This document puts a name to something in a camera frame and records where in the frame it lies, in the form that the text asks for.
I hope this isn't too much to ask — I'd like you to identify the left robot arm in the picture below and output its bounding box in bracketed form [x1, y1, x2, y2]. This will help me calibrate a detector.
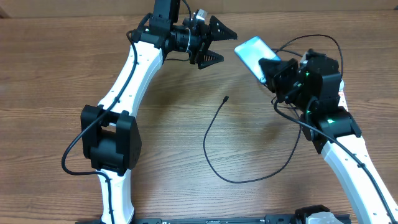
[81, 1, 237, 223]

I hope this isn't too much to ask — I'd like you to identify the white power strip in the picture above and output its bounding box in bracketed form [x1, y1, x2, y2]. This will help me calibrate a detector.
[338, 80, 349, 111]

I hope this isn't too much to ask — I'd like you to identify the Samsung Galaxy smartphone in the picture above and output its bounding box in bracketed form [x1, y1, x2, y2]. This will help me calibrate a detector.
[234, 36, 281, 84]

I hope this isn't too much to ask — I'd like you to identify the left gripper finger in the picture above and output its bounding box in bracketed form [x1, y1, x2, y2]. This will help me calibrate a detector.
[197, 50, 224, 69]
[208, 16, 238, 41]

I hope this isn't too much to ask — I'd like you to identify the black USB-C charging cable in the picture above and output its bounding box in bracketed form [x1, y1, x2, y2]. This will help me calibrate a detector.
[203, 34, 345, 184]

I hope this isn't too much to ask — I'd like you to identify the cardboard backboard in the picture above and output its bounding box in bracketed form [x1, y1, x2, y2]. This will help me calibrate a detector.
[1, 0, 397, 18]

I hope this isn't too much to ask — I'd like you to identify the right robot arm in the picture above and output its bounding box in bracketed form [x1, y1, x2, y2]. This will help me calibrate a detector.
[257, 49, 397, 223]

